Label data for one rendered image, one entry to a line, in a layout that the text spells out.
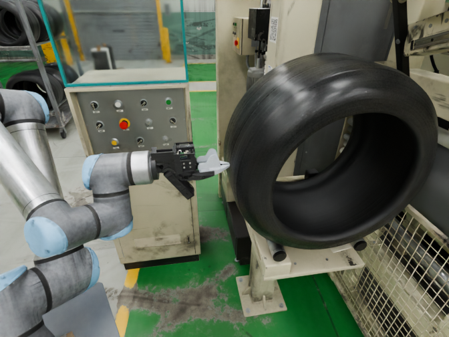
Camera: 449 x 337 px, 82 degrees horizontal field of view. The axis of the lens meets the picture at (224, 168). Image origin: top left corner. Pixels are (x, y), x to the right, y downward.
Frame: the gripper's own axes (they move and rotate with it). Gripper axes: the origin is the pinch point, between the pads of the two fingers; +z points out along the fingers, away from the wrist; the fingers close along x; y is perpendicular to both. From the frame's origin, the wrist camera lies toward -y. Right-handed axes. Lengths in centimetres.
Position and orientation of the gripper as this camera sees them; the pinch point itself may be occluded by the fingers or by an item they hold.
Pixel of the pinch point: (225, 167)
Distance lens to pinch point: 74.1
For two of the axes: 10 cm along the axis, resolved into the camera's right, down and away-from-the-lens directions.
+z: 9.9, -0.8, 1.3
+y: 0.0, -8.5, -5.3
